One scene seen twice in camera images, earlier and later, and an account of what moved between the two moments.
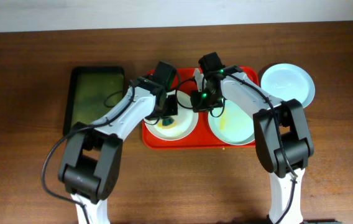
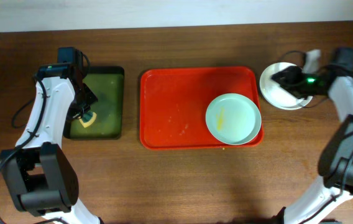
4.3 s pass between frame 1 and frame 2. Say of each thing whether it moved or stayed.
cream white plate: moved
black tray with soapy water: stayed
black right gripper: moved
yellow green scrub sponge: moved
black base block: stayed
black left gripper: moved
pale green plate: stayed
